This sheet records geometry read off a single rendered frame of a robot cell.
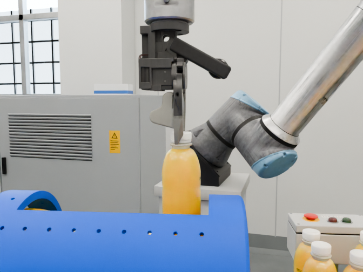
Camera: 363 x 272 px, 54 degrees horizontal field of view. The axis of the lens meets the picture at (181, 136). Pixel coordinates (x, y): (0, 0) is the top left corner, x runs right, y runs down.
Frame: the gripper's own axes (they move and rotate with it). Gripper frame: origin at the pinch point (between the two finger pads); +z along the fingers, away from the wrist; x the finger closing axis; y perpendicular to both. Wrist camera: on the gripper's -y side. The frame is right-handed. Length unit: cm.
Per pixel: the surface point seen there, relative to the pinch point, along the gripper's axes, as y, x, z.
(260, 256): -51, -248, 135
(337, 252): -37, -24, 32
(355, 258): -33.5, -3.3, 24.1
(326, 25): -104, -253, -69
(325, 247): -28.9, -6.8, 23.5
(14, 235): 27.1, 10.4, 15.7
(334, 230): -36, -24, 26
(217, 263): -6.5, 12.6, 18.3
